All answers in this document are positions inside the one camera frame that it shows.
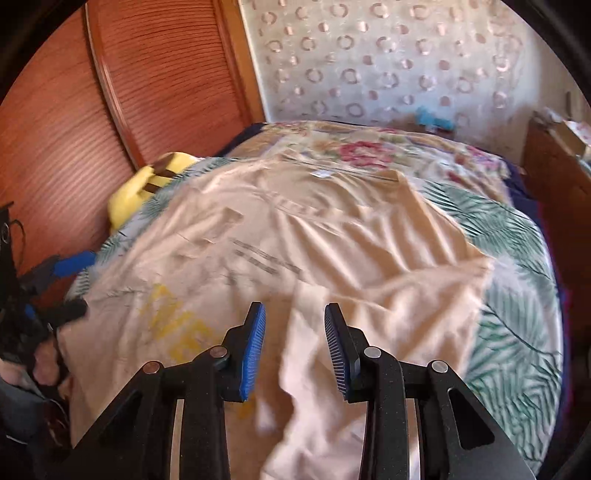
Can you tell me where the leaf print bed sheet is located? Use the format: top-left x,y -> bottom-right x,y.
69,154 -> 566,467

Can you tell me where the cardboard box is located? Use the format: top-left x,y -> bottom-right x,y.
551,117 -> 591,160

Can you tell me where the beige t-shirt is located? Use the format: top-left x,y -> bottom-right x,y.
58,154 -> 495,480

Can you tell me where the yellow plush toy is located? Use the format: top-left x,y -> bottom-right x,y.
107,152 -> 201,234

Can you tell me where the blue toy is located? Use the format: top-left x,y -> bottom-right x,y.
413,106 -> 455,132

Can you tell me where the person's left hand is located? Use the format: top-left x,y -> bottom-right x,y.
31,333 -> 70,388

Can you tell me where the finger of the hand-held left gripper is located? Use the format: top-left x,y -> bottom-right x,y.
23,298 -> 89,330
28,251 -> 95,291

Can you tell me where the wooden cabinet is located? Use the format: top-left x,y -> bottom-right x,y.
522,111 -> 591,241

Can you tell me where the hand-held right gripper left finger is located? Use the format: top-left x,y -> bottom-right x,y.
69,302 -> 267,480

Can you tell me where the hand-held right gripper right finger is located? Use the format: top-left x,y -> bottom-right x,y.
323,302 -> 539,480

